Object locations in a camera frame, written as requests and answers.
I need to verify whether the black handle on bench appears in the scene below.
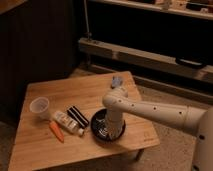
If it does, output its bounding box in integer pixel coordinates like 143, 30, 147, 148
175, 58, 207, 69

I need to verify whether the orange carrot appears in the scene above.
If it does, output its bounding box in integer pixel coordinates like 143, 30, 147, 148
49, 121, 64, 142

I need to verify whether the wooden table leg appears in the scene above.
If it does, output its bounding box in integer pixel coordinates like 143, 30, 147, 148
134, 149, 144, 161

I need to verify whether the vertical metal pole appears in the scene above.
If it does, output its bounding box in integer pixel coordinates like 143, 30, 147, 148
83, 0, 92, 40

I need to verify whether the clear plastic cup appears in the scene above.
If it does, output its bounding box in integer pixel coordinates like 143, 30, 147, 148
30, 97, 51, 120

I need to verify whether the white tube bottle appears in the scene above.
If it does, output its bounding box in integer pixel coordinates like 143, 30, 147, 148
53, 111, 84, 136

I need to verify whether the dark ceramic bowl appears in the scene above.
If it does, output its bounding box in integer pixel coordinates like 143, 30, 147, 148
90, 109, 126, 142

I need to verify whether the black white striped box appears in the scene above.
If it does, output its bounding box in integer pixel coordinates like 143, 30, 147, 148
67, 106, 89, 128

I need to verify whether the small blue grey sponge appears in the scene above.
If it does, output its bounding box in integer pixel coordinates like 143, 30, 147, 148
111, 76, 123, 89

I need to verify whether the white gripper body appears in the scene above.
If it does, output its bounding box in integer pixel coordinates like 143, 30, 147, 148
106, 120, 122, 139

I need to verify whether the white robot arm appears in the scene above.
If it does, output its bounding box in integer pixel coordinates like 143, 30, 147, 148
102, 87, 213, 171

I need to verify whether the long metal bench rail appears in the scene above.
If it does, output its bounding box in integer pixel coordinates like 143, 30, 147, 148
78, 38, 213, 84

